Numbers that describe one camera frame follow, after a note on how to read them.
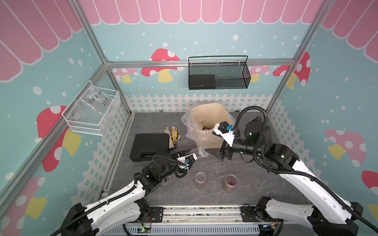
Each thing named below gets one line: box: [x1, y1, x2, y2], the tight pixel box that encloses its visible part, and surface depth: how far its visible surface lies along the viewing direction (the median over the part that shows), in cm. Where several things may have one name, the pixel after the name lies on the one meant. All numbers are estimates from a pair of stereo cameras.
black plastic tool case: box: [129, 132, 170, 162], surface depth 96 cm
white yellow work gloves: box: [164, 126, 181, 150], surface depth 106 cm
